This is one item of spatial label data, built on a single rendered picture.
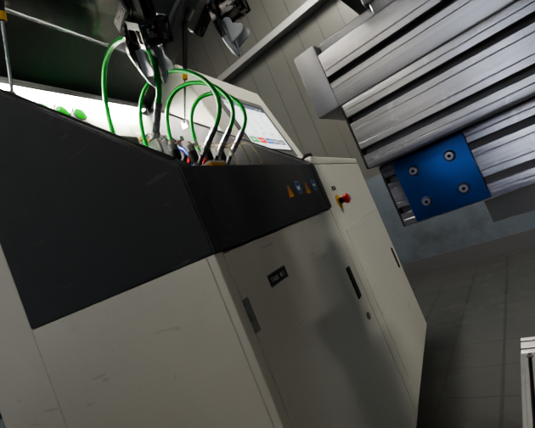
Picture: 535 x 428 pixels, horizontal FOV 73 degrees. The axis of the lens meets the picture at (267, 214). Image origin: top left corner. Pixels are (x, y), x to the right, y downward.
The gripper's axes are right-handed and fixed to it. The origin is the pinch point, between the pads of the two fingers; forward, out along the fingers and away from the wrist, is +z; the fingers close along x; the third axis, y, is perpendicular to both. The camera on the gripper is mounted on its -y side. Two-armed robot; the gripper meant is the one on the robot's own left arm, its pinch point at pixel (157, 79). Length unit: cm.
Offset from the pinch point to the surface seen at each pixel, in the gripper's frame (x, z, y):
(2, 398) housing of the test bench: -70, 62, -1
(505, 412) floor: 36, 98, 92
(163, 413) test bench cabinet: -40, 43, 45
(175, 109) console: 24, 29, -46
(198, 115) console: 27, 30, -35
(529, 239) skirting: 204, 170, 64
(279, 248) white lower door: -3, 28, 42
